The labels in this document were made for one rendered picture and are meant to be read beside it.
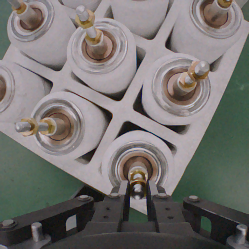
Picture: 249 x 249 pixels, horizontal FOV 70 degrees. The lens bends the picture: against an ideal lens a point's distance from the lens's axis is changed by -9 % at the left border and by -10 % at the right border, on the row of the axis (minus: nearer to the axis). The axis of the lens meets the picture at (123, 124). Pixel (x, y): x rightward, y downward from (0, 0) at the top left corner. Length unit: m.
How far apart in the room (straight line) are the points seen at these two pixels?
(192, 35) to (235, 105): 0.31
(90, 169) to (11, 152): 0.33
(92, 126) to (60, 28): 0.15
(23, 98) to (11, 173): 0.36
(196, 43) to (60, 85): 0.23
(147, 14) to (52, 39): 0.14
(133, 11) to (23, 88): 0.19
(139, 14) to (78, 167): 0.26
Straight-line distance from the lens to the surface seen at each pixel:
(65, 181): 0.55
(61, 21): 0.31
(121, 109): 0.32
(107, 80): 0.26
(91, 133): 0.26
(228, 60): 0.37
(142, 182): 0.17
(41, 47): 0.31
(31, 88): 0.32
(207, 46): 0.29
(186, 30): 0.29
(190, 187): 0.54
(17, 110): 0.31
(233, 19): 0.31
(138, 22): 0.33
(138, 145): 0.24
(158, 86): 0.25
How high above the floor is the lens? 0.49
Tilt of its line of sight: 86 degrees down
